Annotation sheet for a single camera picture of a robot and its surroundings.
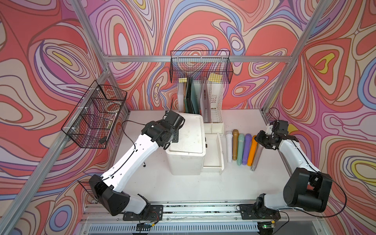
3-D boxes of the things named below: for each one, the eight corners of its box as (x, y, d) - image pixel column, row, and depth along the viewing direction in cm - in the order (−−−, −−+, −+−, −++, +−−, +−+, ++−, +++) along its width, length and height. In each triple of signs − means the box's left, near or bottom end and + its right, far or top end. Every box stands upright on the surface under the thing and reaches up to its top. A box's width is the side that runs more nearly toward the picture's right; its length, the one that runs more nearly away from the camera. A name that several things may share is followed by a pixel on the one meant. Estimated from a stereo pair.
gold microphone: (229, 159, 95) (230, 156, 92) (232, 131, 109) (233, 128, 106) (236, 160, 94) (237, 158, 91) (237, 133, 109) (239, 130, 106)
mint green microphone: (235, 164, 92) (236, 162, 90) (238, 135, 107) (239, 132, 104) (241, 166, 91) (243, 163, 89) (243, 136, 106) (245, 134, 103)
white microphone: (227, 162, 93) (228, 160, 90) (225, 133, 107) (226, 131, 105) (234, 163, 92) (235, 160, 90) (231, 134, 107) (232, 131, 104)
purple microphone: (240, 163, 93) (242, 161, 90) (245, 136, 107) (246, 133, 104) (246, 165, 92) (248, 163, 89) (250, 137, 106) (252, 134, 103)
